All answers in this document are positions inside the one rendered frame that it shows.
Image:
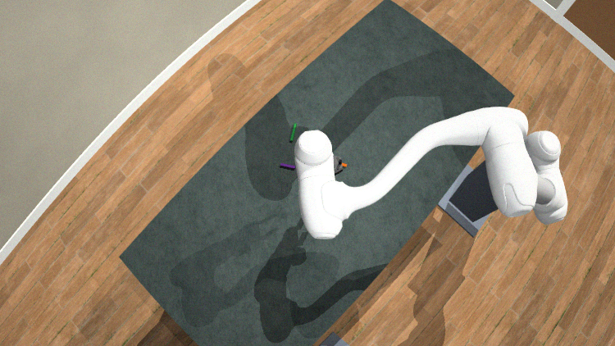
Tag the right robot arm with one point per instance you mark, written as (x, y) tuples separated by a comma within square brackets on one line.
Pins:
[(516, 166)]

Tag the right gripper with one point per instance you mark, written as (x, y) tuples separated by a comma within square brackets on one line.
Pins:
[(337, 165)]

